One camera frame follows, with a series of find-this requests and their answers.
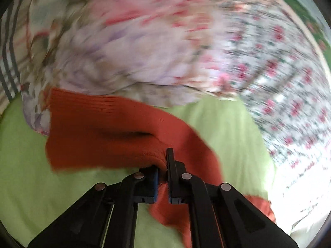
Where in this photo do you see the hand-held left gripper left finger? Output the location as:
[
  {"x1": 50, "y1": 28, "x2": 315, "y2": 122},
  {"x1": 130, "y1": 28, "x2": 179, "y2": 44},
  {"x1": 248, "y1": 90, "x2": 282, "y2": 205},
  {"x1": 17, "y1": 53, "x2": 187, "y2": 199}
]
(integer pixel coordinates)
[{"x1": 27, "y1": 165, "x2": 159, "y2": 248}]

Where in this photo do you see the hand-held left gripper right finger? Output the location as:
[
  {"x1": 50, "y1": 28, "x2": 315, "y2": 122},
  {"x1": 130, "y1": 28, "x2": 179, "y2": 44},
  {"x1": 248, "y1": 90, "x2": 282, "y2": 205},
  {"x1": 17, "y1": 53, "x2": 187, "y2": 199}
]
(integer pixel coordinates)
[{"x1": 165, "y1": 148, "x2": 298, "y2": 248}]

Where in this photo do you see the orange-red knit garment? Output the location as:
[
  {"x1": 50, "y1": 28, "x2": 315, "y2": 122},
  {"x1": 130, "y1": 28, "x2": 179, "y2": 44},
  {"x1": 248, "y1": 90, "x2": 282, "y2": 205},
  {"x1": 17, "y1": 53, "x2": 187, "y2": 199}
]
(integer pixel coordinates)
[{"x1": 45, "y1": 88, "x2": 276, "y2": 248}]

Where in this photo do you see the light green bed sheet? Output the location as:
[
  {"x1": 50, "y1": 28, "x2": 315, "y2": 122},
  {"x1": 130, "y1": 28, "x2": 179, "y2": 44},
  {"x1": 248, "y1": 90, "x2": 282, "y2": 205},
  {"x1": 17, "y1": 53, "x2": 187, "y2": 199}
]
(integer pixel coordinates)
[{"x1": 0, "y1": 93, "x2": 275, "y2": 248}]

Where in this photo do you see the pink purple floral pillow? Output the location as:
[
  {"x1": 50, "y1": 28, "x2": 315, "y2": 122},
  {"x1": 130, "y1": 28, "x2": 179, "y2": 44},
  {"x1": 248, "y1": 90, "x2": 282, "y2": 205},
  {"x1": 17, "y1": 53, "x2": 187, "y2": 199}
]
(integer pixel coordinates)
[{"x1": 21, "y1": 0, "x2": 233, "y2": 137}]

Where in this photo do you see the white rose-print bed sheet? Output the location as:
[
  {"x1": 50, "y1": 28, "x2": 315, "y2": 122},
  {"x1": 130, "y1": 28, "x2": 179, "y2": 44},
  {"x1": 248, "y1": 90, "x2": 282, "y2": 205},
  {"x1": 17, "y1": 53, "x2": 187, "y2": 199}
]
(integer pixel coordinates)
[{"x1": 181, "y1": 0, "x2": 331, "y2": 241}]

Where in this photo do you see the plaid blanket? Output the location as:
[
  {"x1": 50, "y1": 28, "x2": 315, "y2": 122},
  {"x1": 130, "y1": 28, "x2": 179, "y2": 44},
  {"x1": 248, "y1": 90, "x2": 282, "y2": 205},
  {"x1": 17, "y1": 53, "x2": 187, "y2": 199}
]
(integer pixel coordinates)
[{"x1": 0, "y1": 0, "x2": 35, "y2": 115}]

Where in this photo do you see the green patterned object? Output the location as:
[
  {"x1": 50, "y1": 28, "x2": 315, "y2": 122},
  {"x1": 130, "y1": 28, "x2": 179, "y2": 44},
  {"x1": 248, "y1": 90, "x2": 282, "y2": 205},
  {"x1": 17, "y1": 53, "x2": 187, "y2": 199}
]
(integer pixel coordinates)
[{"x1": 281, "y1": 0, "x2": 330, "y2": 56}]

